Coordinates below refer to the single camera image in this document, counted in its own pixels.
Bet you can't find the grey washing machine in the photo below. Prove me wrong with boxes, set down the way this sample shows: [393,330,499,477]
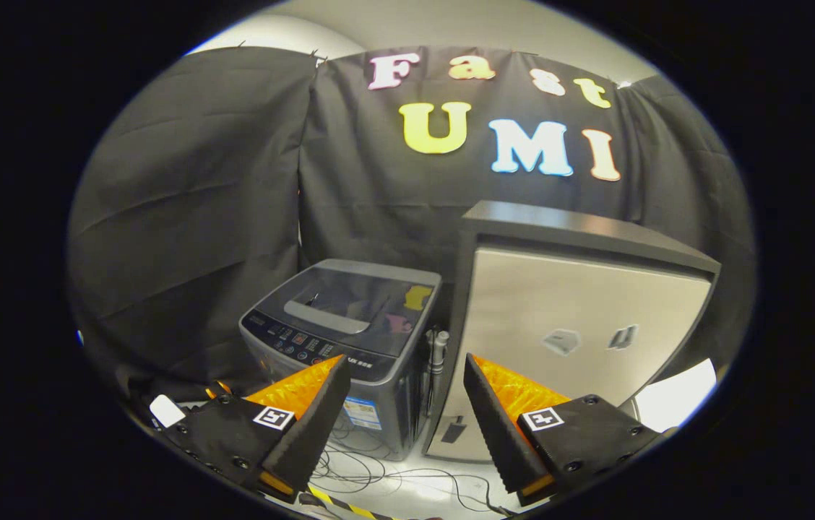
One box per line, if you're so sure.
[239,259,444,463]

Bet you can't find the grey drain hose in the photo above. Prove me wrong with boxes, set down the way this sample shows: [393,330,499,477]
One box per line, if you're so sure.
[424,326,450,376]

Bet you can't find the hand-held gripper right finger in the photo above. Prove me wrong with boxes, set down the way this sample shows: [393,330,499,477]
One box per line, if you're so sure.
[463,354,676,508]

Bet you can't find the small white card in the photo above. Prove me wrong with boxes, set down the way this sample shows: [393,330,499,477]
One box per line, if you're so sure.
[149,394,186,429]

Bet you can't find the black backdrop cloth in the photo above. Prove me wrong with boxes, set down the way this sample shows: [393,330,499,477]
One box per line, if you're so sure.
[66,45,756,405]

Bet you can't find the beige cabinet with dark frame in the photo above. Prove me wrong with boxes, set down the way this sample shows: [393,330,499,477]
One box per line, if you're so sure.
[423,200,723,464]

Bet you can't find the yellow black striped tape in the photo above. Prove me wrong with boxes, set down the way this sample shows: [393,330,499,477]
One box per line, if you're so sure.
[306,485,387,520]

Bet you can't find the dark washing machine lid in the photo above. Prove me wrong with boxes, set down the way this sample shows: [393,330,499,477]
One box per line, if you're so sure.
[256,259,443,360]

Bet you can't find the black floor cables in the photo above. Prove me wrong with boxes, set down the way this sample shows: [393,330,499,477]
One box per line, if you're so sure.
[310,415,517,517]

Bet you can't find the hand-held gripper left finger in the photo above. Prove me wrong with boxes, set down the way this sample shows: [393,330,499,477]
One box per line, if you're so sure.
[162,354,352,505]

